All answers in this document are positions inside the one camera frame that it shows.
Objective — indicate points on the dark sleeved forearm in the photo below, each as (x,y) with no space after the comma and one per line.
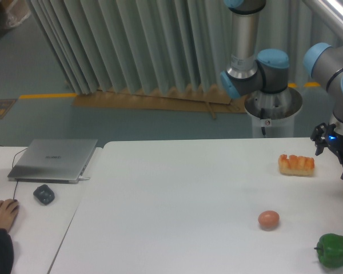
(6,252)

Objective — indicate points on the brown egg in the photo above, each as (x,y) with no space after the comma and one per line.
(268,219)

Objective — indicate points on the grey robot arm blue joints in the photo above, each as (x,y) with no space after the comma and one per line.
(267,72)

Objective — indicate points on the person's hand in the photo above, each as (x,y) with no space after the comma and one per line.
(4,215)

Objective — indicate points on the black clicker device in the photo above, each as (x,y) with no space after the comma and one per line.
(44,194)

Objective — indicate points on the silver closed laptop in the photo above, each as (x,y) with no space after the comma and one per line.
(54,160)

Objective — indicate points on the silver metal frame bar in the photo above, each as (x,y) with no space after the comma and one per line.
(331,13)

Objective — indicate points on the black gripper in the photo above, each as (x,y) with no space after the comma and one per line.
(333,138)

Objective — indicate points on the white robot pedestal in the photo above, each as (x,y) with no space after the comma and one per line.
(273,115)

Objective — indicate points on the green bell pepper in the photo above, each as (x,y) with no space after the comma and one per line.
(330,250)

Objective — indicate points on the orange glazed bread loaf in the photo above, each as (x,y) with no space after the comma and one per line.
(296,165)

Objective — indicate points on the grey folding curtain screen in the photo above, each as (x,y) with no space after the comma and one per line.
(142,47)

